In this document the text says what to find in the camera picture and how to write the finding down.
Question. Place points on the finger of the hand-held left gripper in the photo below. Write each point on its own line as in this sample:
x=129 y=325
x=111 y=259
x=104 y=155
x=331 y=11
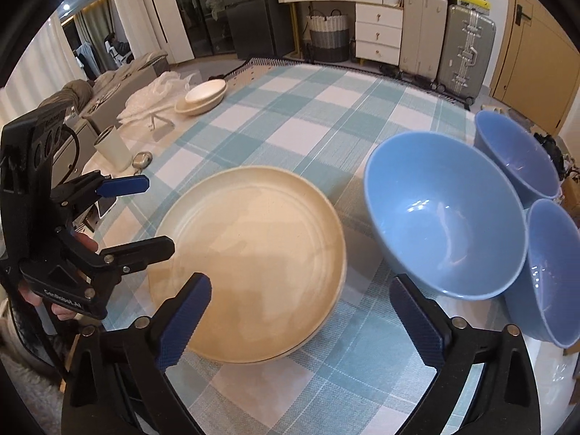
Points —
x=145 y=249
x=129 y=185

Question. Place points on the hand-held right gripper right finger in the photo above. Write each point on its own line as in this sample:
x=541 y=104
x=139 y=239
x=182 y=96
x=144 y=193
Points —
x=414 y=321

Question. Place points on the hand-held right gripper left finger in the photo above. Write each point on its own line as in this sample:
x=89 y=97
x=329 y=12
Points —
x=185 y=326

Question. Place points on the cream round plate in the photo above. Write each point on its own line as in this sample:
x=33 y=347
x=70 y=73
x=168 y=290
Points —
x=249 y=253
x=324 y=321
x=290 y=356

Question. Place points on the blue bowl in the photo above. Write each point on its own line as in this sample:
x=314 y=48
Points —
x=553 y=276
x=516 y=158
x=444 y=222

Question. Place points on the person's left forearm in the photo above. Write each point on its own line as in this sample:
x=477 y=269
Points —
x=27 y=371

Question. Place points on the person's left hand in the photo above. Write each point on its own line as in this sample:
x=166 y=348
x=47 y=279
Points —
x=63 y=313

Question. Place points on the small silver case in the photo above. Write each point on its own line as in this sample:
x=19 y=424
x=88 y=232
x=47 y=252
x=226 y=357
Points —
x=142 y=162

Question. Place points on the smartphone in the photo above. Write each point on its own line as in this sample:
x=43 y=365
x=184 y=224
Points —
x=107 y=207

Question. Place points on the white tall tumbler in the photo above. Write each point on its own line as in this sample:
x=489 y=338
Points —
x=112 y=149

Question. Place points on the clear phone stand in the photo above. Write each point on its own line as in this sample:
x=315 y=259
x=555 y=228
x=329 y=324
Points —
x=161 y=123

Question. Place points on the white plastic bag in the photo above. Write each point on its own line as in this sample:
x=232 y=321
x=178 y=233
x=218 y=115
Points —
x=154 y=95

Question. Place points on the cream shallow bowl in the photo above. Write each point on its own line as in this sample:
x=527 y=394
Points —
x=195 y=108

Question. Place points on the grey sofa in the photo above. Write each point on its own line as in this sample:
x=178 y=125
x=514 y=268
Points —
x=118 y=81

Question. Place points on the white curtain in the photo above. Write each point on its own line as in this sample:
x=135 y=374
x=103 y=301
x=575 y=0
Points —
x=131 y=9

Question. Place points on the dark glass cabinet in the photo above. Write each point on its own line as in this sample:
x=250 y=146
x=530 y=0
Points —
x=199 y=13

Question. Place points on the grey refrigerator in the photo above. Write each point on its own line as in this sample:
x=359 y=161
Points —
x=258 y=18

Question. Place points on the woven laundry basket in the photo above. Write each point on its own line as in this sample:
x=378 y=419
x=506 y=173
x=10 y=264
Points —
x=328 y=38

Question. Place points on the silver suitcase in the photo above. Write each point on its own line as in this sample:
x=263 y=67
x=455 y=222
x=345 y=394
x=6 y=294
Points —
x=466 y=54

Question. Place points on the beige suitcase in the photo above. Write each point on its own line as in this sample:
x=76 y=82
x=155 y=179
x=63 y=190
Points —
x=421 y=36

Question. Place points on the wooden door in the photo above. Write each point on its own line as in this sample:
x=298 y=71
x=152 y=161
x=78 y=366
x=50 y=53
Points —
x=534 y=54

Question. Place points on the white dressing table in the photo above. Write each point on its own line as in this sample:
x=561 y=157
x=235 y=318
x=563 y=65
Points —
x=378 y=27

